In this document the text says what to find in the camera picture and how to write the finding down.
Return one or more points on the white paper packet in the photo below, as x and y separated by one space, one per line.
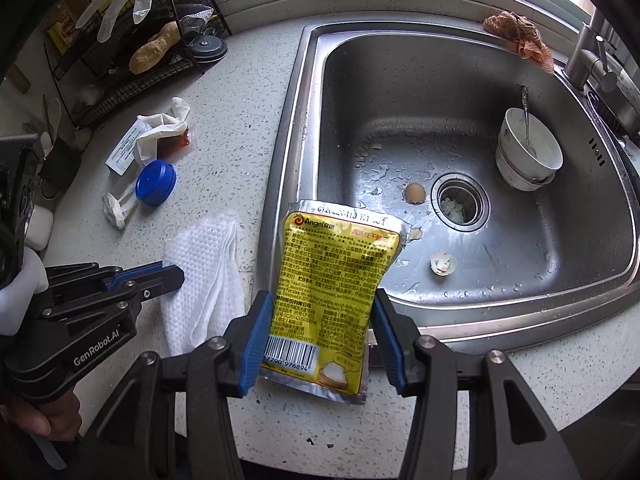
122 147

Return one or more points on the white tissue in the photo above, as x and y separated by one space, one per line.
160 125

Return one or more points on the metal spoon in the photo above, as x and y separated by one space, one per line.
525 115

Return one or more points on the broken eggshell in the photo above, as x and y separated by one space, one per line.
443 263

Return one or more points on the crumpled white wrapper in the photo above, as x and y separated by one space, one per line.
117 207

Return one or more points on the steel faucet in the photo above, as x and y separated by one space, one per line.
587 60

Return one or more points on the stainless steel sink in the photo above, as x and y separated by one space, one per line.
425 100

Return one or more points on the white bowl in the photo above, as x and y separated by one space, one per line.
515 177
542 145

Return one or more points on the grey mesh scrubber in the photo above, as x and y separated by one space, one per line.
195 19

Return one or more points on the steel drain strainer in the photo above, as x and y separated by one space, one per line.
460 199

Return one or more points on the red sauce packet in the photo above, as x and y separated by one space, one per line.
177 144

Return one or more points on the orange rag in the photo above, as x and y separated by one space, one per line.
520 35

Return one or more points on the person's left hand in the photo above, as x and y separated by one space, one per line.
45 417

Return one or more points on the brown egg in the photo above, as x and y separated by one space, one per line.
414 193

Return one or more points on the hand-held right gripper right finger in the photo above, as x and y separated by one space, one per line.
387 340

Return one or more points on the white paper towel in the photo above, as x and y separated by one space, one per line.
200 270

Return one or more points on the blue plastic lid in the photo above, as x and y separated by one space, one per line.
155 182

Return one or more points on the yellow foil packet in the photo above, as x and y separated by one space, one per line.
325 280

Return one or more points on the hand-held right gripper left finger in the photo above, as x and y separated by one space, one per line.
252 345

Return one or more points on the translucent white glove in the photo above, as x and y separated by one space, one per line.
125 0

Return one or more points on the black round sink stopper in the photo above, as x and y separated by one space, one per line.
210 49

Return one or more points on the tan bread roll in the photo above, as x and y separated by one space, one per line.
152 47

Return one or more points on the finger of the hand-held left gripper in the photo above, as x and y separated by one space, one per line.
135 271
160 280

